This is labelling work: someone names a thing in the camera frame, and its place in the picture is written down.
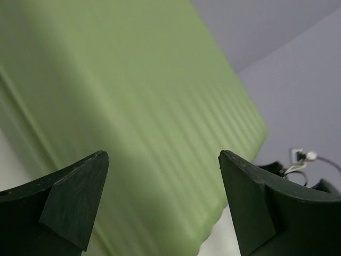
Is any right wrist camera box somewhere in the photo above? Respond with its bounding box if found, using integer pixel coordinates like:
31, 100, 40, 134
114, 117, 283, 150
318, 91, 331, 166
284, 148, 318, 177

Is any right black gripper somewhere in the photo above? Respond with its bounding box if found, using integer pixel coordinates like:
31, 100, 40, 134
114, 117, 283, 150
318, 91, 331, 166
257, 161, 340, 197

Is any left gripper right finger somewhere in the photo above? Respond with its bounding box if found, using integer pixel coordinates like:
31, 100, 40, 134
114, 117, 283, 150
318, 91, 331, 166
218, 150, 340, 255

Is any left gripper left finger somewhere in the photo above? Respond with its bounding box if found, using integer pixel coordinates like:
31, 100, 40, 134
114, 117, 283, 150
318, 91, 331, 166
1, 151, 109, 255

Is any green hard-shell suitcase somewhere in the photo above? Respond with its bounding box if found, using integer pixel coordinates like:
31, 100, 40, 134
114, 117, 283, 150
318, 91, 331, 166
1, 1, 267, 255

